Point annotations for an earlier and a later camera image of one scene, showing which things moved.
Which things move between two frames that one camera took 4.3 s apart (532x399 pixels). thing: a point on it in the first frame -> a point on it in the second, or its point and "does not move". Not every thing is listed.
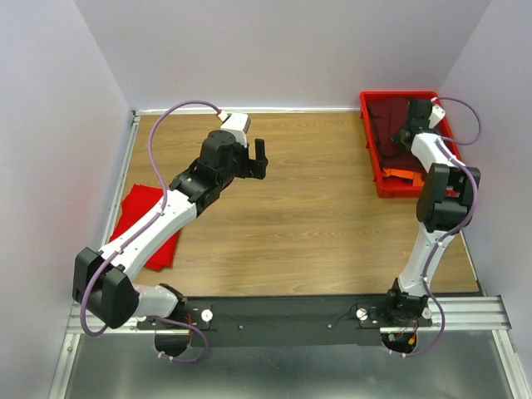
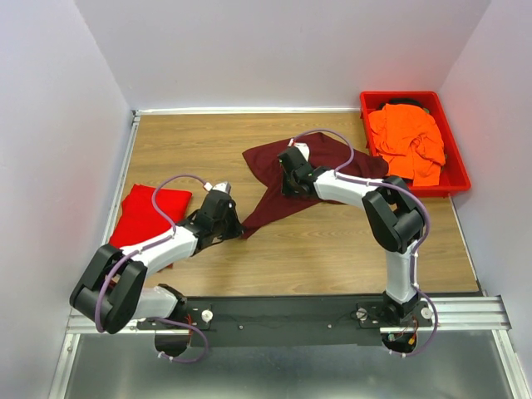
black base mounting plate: x=342 y=322 does not move
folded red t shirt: x=138 y=204 does not move
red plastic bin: x=389 y=186 does not move
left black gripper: x=253 y=169 -> x=238 y=229
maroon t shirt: x=388 y=115 -> x=273 y=204
